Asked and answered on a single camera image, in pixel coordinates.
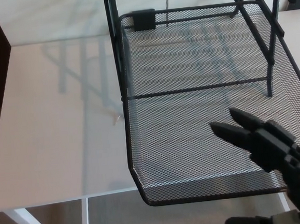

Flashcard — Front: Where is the black square plate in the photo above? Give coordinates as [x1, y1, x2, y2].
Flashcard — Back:
[132, 8, 157, 32]

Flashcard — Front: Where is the black mesh file tray layer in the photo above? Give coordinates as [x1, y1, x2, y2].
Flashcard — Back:
[115, 0, 300, 210]

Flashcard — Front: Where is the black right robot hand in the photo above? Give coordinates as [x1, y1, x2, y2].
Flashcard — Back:
[208, 102, 300, 224]

